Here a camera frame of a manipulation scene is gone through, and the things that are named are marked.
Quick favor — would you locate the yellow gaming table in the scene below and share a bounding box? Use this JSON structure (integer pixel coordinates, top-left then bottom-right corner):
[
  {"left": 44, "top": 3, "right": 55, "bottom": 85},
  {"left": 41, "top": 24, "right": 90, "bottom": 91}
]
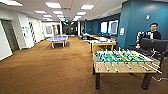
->
[{"left": 87, "top": 37, "right": 118, "bottom": 53}]

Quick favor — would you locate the blue ping-pong table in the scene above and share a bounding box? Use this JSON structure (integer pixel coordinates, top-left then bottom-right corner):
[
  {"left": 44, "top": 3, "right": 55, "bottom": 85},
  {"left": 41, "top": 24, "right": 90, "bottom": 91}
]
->
[{"left": 45, "top": 34, "right": 70, "bottom": 50}]

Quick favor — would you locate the green foosball table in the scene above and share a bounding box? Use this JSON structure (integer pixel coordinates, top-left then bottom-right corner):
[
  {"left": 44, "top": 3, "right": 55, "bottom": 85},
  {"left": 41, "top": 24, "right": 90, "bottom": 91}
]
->
[{"left": 91, "top": 48, "right": 165, "bottom": 91}]

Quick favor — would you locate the black wheeled cart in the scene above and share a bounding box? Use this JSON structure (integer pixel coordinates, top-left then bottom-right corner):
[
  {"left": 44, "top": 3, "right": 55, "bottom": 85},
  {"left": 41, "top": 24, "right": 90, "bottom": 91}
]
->
[{"left": 139, "top": 37, "right": 168, "bottom": 64}]

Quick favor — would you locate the person in dark shirt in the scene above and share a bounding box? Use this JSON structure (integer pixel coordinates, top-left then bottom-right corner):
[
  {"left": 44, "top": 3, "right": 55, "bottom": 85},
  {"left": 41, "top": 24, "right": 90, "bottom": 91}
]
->
[{"left": 145, "top": 21, "right": 163, "bottom": 42}]

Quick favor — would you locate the bright wall window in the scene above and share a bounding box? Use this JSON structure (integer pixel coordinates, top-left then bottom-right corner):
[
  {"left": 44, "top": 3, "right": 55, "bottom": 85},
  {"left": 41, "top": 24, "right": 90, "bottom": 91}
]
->
[
  {"left": 99, "top": 21, "right": 110, "bottom": 35},
  {"left": 109, "top": 19, "right": 120, "bottom": 35}
]

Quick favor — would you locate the yellow wall sign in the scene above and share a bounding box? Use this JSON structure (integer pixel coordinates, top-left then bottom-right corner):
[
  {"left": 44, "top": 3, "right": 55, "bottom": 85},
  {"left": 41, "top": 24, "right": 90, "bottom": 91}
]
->
[{"left": 119, "top": 27, "right": 126, "bottom": 36}]

